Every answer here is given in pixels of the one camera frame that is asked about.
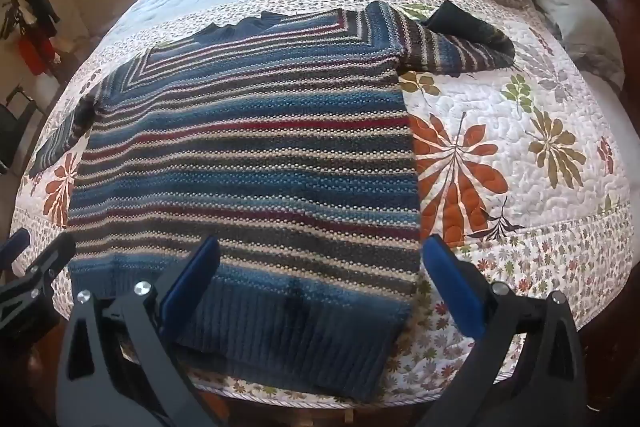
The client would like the striped knit sweater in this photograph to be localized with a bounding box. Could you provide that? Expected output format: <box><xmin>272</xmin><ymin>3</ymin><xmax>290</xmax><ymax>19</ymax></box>
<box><xmin>32</xmin><ymin>1</ymin><xmax>514</xmax><ymax>401</ymax></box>

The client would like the black chair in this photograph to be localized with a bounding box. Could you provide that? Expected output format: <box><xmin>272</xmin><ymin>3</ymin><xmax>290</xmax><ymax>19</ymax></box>
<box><xmin>1</xmin><ymin>84</ymin><xmax>46</xmax><ymax>176</ymax></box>

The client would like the floral quilted bedspread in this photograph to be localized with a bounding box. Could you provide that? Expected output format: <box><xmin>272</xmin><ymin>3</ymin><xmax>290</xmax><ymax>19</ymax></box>
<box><xmin>12</xmin><ymin>0</ymin><xmax>638</xmax><ymax>409</ymax></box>

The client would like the red bag on wall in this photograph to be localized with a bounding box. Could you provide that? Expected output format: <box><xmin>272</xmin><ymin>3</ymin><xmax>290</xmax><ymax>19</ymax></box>
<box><xmin>17</xmin><ymin>31</ymin><xmax>56</xmax><ymax>76</ymax></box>

